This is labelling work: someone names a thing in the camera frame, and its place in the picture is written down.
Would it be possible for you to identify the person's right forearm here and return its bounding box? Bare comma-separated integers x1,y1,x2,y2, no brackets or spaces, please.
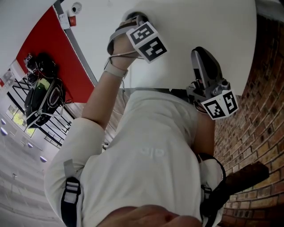
194,110,216,157

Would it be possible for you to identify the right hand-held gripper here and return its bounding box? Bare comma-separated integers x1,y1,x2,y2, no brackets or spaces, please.
185,46,239,121

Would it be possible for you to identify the black harness with buckles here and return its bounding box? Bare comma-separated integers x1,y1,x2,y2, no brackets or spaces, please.
60,152,227,227

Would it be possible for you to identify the grey hand strap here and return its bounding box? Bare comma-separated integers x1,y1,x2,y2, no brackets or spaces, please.
107,21,139,55

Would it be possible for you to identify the beige wrist band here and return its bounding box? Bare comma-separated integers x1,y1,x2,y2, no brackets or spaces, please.
103,58,129,78

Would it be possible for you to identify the black metal rack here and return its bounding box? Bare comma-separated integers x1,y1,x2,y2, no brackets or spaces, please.
6,76,75,148

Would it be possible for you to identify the person's head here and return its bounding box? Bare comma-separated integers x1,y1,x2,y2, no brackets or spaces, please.
97,204,201,227

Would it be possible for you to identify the person's left hand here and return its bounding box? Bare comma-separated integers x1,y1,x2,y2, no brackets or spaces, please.
110,34,141,71

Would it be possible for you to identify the person's white shirt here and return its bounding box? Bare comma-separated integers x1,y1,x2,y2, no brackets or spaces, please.
43,88,225,227

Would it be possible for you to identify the white dome security camera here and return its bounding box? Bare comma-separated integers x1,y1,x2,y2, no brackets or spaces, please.
70,1,83,15

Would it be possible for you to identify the white paper sign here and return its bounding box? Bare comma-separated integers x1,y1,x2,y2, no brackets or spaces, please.
59,12,69,29

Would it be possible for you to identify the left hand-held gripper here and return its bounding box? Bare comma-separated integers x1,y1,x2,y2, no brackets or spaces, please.
125,12,168,64

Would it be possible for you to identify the person's left forearm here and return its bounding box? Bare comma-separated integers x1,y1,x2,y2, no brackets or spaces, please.
81,64,134,132

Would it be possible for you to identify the grey pillar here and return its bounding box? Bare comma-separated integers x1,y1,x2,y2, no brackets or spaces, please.
52,0,99,87

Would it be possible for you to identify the black tangled equipment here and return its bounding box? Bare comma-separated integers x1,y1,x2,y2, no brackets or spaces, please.
25,51,60,78

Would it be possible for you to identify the brown wooden ledge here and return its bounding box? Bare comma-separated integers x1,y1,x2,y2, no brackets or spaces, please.
223,161,271,196

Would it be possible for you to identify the thin white cable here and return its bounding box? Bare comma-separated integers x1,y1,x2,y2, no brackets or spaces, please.
108,50,145,89

